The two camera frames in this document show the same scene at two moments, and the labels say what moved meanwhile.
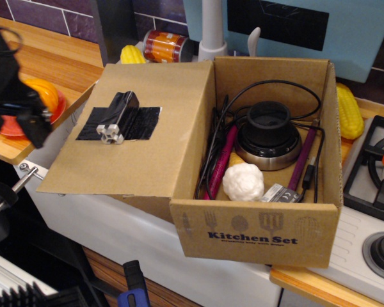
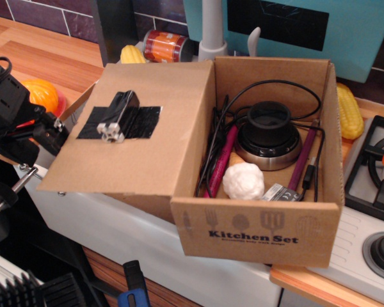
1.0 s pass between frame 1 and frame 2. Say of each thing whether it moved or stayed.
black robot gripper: moved
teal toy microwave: stayed
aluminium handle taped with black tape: stayed
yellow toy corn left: stayed
